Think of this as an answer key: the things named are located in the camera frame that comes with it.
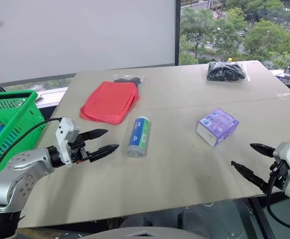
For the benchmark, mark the red fabric pouch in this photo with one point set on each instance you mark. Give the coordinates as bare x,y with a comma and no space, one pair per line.
110,104

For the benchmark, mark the purple tissue box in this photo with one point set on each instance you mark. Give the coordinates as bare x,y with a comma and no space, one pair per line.
217,127

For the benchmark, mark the dark window frame post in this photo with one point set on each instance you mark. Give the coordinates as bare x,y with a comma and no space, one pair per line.
177,32

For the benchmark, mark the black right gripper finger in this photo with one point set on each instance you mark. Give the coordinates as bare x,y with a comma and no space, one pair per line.
263,149
249,175

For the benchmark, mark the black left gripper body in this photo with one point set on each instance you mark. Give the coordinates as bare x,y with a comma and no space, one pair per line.
78,150

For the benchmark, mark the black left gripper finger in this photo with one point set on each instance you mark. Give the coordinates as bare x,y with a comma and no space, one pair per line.
105,151
95,134

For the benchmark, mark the small yellow object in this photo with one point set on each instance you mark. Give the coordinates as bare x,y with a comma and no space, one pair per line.
230,59

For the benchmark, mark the black item in clear bag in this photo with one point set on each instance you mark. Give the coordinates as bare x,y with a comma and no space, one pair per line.
131,80

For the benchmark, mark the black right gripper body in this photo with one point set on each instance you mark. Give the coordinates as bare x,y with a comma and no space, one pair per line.
279,176

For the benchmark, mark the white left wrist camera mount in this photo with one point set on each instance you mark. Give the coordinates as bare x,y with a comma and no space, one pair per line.
65,134

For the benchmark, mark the white roller blind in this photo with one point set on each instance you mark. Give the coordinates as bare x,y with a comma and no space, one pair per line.
80,35

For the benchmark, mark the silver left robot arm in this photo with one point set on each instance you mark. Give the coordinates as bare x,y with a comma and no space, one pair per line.
15,179

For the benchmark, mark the blue green labelled cylinder can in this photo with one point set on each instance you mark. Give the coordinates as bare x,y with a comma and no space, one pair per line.
139,137

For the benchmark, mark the green plastic basket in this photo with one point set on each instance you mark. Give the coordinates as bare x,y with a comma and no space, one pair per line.
13,119

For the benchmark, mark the silver robot torso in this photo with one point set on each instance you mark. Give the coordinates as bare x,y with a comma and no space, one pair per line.
145,234

